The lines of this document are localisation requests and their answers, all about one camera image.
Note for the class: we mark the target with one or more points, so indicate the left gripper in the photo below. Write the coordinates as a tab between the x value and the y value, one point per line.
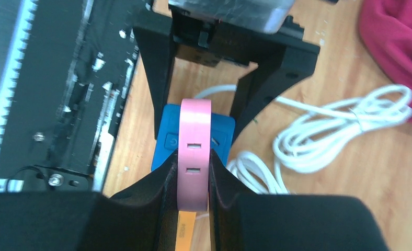
208	43

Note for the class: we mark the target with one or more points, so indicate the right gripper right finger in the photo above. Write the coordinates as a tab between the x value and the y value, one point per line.
241	219

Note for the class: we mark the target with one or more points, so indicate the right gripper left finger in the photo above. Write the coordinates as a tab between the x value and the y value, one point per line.
140	217

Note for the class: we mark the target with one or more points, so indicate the orange power strip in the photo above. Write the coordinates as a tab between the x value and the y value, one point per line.
185	227

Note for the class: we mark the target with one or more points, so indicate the pink square plug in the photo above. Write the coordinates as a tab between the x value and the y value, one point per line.
193	155

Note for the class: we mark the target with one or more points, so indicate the blue cube adapter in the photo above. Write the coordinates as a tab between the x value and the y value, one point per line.
222	130

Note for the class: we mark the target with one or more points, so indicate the magenta cloth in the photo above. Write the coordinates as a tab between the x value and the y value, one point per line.
386	30

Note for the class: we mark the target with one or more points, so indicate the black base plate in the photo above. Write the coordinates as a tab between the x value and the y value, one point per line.
66	68

